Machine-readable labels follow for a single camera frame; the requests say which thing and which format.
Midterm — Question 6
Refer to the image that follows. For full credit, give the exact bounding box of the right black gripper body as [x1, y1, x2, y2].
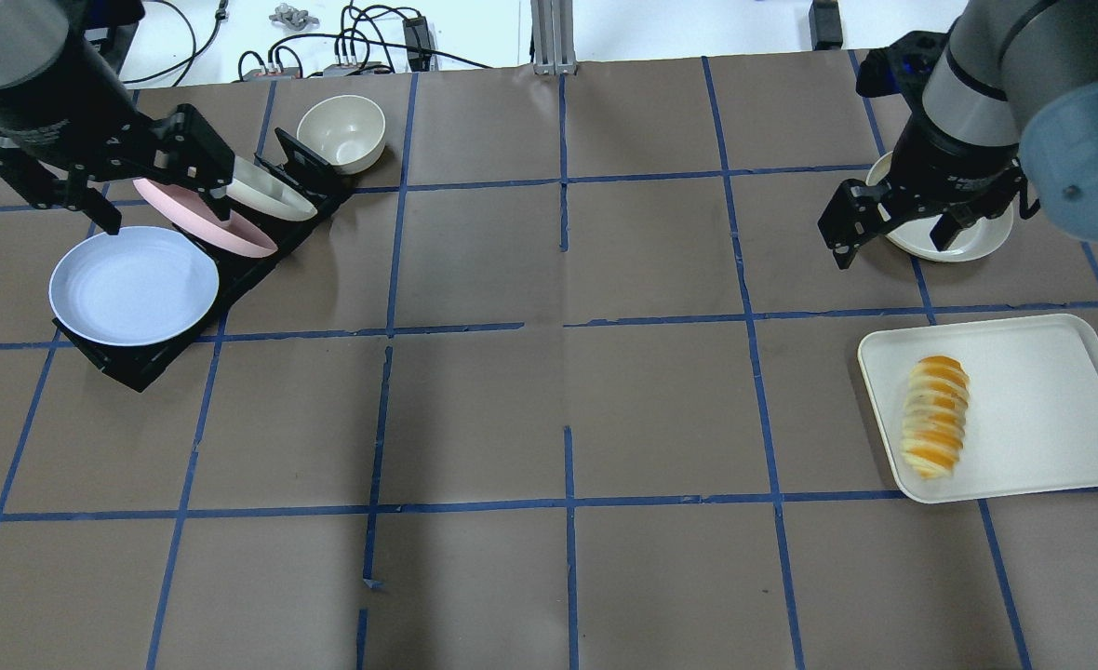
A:
[852, 32, 1024, 234]

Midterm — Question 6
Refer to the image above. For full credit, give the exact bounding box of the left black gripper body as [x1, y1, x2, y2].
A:
[0, 83, 173, 187]

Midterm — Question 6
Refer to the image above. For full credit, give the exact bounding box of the blue plate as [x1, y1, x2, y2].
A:
[47, 226, 219, 347]

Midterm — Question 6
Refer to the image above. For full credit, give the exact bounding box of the striped bread roll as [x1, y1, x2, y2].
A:
[901, 355, 971, 480]

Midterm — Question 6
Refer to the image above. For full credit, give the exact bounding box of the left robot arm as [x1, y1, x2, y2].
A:
[0, 1, 234, 235]

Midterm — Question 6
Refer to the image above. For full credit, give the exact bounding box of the pink plate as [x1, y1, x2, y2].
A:
[131, 178, 278, 259]

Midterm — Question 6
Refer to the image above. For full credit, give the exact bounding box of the cream plate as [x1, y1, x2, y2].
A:
[226, 155, 316, 223]

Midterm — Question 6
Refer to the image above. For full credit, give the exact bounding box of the white oval dish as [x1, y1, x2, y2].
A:
[865, 150, 1015, 263]

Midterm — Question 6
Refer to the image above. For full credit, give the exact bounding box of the black dish rack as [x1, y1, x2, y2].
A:
[54, 129, 356, 392]

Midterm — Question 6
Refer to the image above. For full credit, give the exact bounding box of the cream bowl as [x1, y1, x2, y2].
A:
[296, 94, 386, 175]

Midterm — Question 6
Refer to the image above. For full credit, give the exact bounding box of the silver metal clamp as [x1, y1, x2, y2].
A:
[268, 3, 322, 33]

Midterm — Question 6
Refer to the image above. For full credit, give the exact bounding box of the white tray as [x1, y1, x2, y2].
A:
[858, 314, 1098, 504]

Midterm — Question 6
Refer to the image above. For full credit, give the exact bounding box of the black power adapter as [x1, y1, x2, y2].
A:
[403, 16, 434, 72]

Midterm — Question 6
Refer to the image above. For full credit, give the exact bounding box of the brown paper table cover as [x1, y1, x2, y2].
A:
[0, 52, 1098, 669]

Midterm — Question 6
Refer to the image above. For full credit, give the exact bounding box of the aluminium frame post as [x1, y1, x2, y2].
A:
[530, 0, 576, 75]

